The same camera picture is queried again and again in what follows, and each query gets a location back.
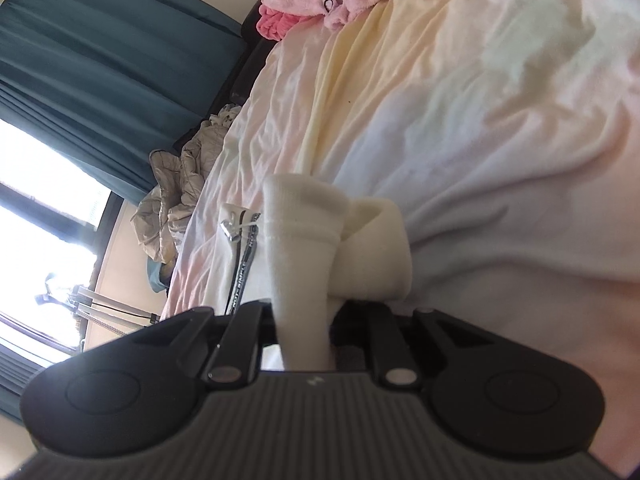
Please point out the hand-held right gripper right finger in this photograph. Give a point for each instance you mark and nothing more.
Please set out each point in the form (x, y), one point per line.
(385, 345)

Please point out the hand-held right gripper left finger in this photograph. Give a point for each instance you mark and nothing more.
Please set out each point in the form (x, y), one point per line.
(246, 335)

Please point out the white knit garment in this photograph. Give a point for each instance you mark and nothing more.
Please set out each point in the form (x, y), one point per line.
(305, 260)

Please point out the metal stand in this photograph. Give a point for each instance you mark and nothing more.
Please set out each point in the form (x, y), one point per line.
(95, 305)

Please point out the beige quilted jacket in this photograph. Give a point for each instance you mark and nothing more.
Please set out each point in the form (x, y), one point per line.
(180, 185)

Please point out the pastel rainbow bed sheet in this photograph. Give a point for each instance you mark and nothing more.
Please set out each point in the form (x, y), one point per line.
(450, 135)

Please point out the window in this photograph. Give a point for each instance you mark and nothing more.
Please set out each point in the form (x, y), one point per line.
(45, 220)

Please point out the teal curtain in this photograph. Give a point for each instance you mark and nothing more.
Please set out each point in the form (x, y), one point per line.
(100, 75)

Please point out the hot pink fuzzy cloth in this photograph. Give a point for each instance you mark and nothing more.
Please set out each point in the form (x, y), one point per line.
(274, 22)

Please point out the dark bed frame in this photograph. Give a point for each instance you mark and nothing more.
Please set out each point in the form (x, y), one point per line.
(235, 70)

